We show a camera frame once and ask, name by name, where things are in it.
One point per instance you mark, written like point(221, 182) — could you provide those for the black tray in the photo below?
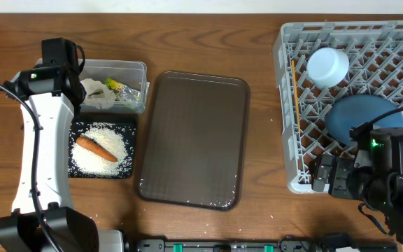
point(124, 124)

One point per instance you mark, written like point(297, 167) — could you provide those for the orange carrot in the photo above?
point(91, 146)

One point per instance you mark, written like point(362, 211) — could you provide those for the wooden chopstick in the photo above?
point(296, 101)

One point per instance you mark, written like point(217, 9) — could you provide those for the white rice pile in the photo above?
point(90, 164)

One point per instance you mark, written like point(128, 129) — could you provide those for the dark blue plate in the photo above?
point(351, 112)

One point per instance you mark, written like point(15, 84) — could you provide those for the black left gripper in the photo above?
point(85, 93)

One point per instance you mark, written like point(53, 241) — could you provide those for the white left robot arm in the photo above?
point(42, 216)

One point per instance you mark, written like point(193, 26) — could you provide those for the grey dishwasher rack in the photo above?
point(375, 52)

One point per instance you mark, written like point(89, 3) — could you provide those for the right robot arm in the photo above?
point(380, 195)

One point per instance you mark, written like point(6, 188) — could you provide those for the brown serving tray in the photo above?
point(196, 141)

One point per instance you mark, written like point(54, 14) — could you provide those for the clear plastic bin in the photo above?
point(130, 73)

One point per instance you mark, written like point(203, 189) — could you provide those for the white tissue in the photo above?
point(97, 94)

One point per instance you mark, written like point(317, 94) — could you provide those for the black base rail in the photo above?
point(329, 243)

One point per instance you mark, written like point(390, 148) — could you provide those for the foil snack wrapper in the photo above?
point(123, 92)

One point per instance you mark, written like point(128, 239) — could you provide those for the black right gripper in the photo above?
point(319, 178)

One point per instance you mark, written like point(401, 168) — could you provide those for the light blue bowl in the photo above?
point(327, 67)

